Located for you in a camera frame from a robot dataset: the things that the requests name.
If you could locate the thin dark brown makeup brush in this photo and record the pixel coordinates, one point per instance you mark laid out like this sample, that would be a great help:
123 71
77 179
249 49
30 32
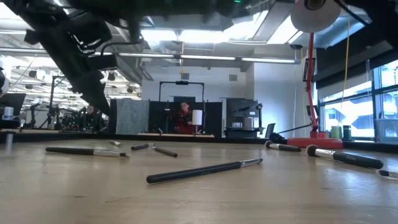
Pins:
166 152

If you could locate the red desk lamp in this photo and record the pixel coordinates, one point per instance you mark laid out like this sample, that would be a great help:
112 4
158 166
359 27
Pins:
314 143

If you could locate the black equipment cart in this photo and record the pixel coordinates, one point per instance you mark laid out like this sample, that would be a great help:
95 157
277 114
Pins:
242 118

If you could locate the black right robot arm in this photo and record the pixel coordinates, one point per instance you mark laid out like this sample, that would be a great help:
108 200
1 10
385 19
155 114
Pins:
382 18

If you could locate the long black flat-tip makeup brush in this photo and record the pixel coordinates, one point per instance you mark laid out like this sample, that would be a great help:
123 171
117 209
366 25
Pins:
192 172

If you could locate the dark grey chair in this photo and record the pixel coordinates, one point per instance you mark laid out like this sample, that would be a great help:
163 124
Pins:
270 130

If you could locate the thin silver-ferrule makeup brush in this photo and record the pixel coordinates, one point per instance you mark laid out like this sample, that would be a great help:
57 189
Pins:
390 174

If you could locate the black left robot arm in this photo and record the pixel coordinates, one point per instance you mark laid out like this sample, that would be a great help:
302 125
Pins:
62 46

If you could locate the grey-green backdrop cloth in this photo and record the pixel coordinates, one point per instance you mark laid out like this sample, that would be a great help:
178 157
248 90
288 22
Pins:
132 116

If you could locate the clear plastic storage bin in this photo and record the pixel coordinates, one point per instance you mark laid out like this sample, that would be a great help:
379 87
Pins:
387 130

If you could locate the black table edge clamp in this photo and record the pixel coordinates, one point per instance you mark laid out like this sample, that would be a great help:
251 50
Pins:
276 136

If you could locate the light green thread spool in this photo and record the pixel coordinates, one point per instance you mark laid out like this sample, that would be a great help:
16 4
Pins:
336 132

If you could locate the small silver makeup tool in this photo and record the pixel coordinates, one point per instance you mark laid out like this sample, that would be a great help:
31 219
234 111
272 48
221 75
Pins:
115 143

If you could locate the black overhead camera frame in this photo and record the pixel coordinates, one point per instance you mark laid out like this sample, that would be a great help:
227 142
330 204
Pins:
182 82

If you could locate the dark green thread spool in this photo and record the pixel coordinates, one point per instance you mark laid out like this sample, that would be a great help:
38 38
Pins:
347 132

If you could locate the long black silver-ferrule makeup brush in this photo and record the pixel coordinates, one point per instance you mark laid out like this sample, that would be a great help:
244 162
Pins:
77 151

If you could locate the thick black printed makeup brush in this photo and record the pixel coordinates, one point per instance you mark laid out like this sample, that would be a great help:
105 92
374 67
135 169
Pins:
354 159

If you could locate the white paper cup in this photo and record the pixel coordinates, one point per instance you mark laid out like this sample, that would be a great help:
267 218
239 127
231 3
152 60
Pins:
8 113

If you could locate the black computer monitor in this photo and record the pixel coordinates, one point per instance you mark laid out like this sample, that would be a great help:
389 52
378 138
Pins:
12 102

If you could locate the long ceiling light tube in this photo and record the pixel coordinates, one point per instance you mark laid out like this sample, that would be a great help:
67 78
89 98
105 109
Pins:
208 57

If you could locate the black tripod stand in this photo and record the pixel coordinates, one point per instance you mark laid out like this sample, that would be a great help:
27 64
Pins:
51 105

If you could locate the black fluffy-head makeup brush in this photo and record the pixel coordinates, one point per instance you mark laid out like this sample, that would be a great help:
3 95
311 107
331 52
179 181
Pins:
284 147

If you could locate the short black makeup brush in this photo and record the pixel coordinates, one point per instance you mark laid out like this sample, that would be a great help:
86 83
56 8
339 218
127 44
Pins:
141 146

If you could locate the red thread spool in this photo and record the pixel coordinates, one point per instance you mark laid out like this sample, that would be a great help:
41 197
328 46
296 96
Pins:
324 135

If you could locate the person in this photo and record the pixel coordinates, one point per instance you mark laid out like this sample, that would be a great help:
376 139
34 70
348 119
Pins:
91 119
185 119

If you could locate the white cylinder table lamp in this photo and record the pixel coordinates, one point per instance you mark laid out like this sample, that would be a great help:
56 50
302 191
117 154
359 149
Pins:
197 117

